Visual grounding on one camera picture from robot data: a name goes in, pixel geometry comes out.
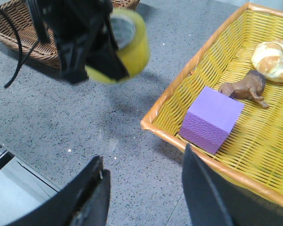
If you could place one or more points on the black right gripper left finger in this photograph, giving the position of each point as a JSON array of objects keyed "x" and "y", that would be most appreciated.
[{"x": 82, "y": 202}]

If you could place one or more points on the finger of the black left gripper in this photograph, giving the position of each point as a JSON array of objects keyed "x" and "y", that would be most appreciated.
[
  {"x": 102, "y": 63},
  {"x": 72, "y": 55}
]

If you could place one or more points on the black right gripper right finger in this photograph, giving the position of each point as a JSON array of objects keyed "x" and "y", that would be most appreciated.
[{"x": 214, "y": 201}]

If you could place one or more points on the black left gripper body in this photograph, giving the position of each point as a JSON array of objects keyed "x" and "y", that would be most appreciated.
[{"x": 68, "y": 19}]

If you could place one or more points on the yellow packing tape roll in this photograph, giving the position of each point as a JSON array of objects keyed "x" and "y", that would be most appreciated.
[{"x": 129, "y": 30}]

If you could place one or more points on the yellow woven basket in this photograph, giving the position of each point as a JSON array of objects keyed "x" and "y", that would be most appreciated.
[{"x": 252, "y": 156}]

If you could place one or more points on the purple cube block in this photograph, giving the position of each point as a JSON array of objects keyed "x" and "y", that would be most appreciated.
[{"x": 210, "y": 119}]

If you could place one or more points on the brown toy animal figure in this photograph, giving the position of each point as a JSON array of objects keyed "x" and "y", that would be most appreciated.
[{"x": 250, "y": 87}]

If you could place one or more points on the croissant bread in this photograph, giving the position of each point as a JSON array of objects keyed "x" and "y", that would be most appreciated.
[{"x": 267, "y": 59}]

